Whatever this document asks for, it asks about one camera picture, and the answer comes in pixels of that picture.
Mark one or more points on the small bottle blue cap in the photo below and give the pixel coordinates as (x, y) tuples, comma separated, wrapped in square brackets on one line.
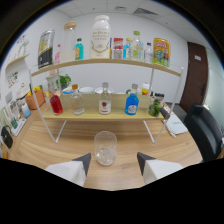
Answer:
[(148, 54)]

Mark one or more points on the blue bottle yellow cap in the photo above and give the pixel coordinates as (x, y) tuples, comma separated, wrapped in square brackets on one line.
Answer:
[(126, 50)]

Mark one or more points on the pink bottle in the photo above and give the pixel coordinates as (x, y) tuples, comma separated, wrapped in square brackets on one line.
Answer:
[(57, 57)]

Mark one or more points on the white tray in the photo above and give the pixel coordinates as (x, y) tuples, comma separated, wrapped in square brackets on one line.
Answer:
[(19, 129)]

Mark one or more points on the dark brown door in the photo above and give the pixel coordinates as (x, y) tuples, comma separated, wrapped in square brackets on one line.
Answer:
[(196, 76)]

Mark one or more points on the white bowl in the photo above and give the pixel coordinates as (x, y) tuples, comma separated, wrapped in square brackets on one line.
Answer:
[(86, 90), (98, 90)]

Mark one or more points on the white zip pouch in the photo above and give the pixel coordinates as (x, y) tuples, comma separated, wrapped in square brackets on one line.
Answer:
[(176, 126)]

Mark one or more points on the glass jar cork lid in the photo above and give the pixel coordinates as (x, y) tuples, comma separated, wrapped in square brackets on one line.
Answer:
[(68, 41)]

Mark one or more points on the wooden wall shelf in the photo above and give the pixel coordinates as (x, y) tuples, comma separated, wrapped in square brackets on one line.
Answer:
[(18, 60)]

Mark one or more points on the glass jar with limes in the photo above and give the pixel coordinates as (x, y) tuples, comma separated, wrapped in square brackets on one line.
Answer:
[(154, 106)]

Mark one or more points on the small teal bottle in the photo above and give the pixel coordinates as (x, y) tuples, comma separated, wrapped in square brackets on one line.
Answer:
[(79, 50)]

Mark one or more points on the large white bottle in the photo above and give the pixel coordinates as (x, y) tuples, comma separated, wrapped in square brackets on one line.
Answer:
[(100, 36)]

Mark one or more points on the blue white cup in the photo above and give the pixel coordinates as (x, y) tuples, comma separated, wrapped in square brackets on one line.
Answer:
[(26, 110)]

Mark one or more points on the ceiling air vent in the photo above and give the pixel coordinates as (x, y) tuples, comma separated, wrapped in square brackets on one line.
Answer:
[(145, 12)]

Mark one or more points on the clear glass with ice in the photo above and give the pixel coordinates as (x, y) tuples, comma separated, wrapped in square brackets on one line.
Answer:
[(105, 148)]

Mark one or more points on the black silver foil bag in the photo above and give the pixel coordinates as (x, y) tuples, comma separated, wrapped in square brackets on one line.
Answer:
[(45, 50)]

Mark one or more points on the green potted plant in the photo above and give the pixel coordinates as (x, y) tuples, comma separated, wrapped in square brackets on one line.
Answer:
[(65, 80)]

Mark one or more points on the two-tier wooden shelf rack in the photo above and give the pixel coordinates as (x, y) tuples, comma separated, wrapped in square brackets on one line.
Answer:
[(110, 115)]

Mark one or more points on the white squeeze bottle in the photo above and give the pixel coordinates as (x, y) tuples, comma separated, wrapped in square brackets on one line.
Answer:
[(145, 89)]

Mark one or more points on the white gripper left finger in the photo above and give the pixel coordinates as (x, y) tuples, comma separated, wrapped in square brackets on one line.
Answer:
[(71, 170)]

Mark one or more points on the yellow drink can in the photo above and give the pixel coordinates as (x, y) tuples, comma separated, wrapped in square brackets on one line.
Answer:
[(161, 52)]

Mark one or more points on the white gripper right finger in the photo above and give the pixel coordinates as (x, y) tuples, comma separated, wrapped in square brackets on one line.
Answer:
[(156, 169)]

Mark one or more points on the dark cylinder wooden end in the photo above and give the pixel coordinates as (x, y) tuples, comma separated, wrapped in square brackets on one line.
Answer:
[(165, 113)]

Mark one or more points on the small red liquid bottle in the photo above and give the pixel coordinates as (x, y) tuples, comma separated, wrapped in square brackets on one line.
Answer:
[(56, 105)]

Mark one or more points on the blue liquid bottle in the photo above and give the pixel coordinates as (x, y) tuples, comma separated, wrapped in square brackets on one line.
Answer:
[(132, 104)]

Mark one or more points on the green mug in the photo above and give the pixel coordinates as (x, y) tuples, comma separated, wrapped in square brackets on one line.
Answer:
[(14, 123)]

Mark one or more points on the black kettle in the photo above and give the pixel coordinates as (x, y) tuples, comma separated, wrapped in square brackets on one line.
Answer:
[(6, 137)]

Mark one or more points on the red white can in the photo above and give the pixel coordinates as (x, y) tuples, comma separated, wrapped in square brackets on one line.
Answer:
[(118, 49)]

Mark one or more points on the black office chair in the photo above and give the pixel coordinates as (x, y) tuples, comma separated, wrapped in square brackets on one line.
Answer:
[(203, 130)]

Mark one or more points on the clear bottle red label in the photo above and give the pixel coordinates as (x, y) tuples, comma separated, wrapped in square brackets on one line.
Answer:
[(104, 104)]

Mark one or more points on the white figurine ornament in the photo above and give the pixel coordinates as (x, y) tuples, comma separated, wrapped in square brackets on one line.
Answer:
[(23, 42)]

